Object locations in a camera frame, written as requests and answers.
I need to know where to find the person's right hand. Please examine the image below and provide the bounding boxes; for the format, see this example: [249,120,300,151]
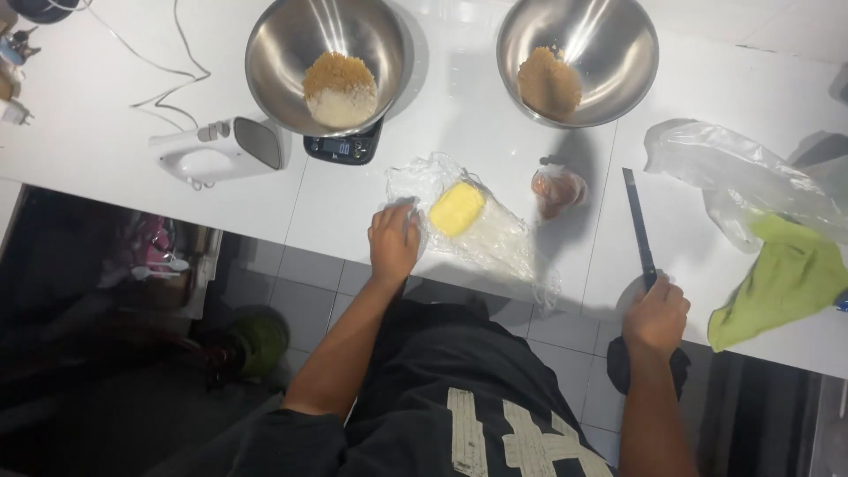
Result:
[622,276,692,362]

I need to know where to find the person's left hand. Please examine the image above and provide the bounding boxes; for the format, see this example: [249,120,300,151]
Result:
[367,197,423,286]

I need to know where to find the black serrated knife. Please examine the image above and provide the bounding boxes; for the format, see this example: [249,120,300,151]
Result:
[621,167,659,292]

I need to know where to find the clear plastic butter wrap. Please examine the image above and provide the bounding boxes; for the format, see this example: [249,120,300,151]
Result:
[386,152,563,312]

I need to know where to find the yellow butter block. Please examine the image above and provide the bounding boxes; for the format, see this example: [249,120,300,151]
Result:
[428,182,488,238]

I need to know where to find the person's black shoe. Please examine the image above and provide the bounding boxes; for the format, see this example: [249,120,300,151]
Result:
[606,336,692,402]

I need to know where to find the black digital kitchen scale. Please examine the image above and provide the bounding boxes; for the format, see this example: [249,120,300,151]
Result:
[303,116,385,167]

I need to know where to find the green cloth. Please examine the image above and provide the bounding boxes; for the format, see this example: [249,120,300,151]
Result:
[707,213,848,353]

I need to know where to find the brown and white sugar heap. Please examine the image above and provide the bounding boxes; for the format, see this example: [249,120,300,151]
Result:
[302,52,379,129]

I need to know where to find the small bag of brown powder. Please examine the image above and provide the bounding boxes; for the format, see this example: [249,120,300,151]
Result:
[530,156,588,221]

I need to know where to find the large clear plastic bag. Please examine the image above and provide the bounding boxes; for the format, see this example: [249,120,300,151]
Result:
[643,118,848,254]

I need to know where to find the steel bowl with mixed sugar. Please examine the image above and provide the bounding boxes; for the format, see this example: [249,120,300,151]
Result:
[244,0,407,139]

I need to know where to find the white electric hand mixer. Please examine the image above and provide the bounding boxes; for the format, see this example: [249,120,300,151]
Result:
[148,117,286,192]

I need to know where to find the green gas cylinder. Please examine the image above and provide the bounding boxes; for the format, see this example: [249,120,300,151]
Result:
[228,306,291,380]

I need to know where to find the person's black printed shirt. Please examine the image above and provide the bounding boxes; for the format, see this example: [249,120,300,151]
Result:
[142,299,617,477]

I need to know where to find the steel bowl with brown sugar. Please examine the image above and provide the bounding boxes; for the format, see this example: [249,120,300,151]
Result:
[496,0,661,129]

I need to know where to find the shelf with kitchen utensils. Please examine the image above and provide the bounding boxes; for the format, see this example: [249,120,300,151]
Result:
[93,212,224,319]

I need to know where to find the white power plug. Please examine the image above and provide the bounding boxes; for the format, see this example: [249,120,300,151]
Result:
[0,99,35,128]

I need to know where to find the cluttered items at counter edge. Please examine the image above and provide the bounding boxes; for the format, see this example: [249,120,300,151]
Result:
[0,20,42,100]

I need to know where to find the white mixer power cord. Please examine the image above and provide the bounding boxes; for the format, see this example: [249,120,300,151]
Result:
[46,0,213,132]

